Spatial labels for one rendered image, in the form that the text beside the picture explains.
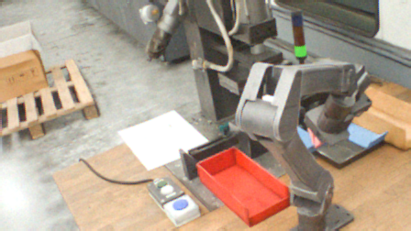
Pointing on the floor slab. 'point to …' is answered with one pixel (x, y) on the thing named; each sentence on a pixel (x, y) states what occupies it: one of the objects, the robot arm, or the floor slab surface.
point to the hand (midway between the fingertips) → (316, 144)
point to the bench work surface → (115, 202)
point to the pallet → (49, 102)
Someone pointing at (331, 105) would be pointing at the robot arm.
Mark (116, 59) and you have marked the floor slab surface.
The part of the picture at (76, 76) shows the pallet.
